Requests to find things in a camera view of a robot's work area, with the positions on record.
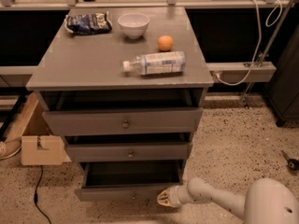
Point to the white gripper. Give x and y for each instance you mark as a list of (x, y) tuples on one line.
[(175, 196)]

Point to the metal diagonal rod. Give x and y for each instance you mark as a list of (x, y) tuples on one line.
[(284, 8)]

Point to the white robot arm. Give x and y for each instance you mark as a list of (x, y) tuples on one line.
[(266, 202)]

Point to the grey top drawer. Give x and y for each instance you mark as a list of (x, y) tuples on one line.
[(78, 113)]

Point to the black caster wheel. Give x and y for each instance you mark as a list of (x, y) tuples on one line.
[(293, 164)]

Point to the clear plastic water bottle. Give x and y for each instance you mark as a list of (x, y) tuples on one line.
[(156, 63)]

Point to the grey drawer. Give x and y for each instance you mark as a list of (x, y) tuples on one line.
[(78, 113), (128, 180), (129, 147)]

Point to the white ceramic bowl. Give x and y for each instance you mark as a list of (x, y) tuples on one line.
[(134, 25)]

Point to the grey drawer cabinet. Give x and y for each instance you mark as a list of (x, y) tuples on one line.
[(94, 62)]

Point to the dark grey side cabinet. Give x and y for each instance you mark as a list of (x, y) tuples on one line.
[(283, 89)]

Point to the orange fruit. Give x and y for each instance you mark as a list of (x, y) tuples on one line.
[(165, 43)]

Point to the wooden box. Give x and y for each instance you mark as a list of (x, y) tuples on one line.
[(29, 134)]

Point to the grey bottom drawer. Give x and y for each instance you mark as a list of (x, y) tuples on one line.
[(128, 180)]

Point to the blue chip bag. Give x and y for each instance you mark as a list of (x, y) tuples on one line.
[(88, 24)]

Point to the grey middle drawer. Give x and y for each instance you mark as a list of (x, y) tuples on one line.
[(129, 147)]

